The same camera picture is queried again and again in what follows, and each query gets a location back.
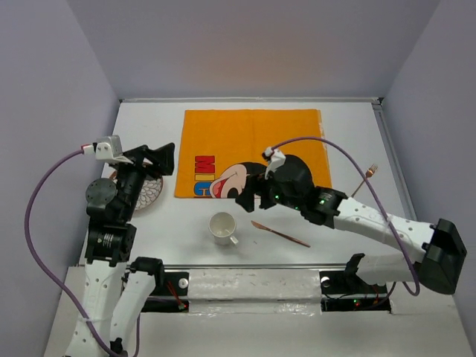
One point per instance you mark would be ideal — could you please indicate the white ceramic mug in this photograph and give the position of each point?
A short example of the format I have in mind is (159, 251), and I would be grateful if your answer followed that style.
(223, 226)

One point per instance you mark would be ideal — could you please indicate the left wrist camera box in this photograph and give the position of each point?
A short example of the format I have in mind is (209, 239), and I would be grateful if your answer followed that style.
(109, 150)

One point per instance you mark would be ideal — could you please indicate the copper knife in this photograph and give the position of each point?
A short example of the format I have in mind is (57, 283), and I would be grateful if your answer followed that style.
(287, 237)

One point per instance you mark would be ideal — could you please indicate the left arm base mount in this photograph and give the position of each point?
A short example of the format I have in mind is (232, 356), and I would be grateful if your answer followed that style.
(171, 296)

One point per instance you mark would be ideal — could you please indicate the copper fork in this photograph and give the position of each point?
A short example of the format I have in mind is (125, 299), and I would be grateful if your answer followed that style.
(369, 173)

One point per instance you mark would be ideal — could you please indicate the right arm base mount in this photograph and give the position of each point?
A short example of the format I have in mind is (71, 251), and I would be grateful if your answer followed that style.
(345, 293)

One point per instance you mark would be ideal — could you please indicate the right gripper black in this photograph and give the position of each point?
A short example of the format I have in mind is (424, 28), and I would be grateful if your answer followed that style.
(247, 195)

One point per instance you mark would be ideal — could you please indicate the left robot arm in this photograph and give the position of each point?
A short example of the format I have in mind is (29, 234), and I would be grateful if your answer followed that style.
(116, 288)

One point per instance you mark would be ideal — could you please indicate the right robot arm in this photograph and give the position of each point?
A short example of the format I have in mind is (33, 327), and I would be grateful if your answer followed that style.
(432, 255)

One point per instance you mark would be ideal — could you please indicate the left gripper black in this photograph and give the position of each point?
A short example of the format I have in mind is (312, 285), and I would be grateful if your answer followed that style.
(163, 158)

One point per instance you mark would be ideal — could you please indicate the yellow Mickey Mouse cloth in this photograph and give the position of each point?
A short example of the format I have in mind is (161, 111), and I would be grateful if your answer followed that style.
(221, 148)

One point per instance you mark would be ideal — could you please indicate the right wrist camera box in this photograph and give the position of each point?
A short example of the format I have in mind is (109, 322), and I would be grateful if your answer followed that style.
(275, 159)

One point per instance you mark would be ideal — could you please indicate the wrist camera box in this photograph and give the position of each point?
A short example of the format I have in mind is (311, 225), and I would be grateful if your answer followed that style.
(109, 150)
(275, 159)

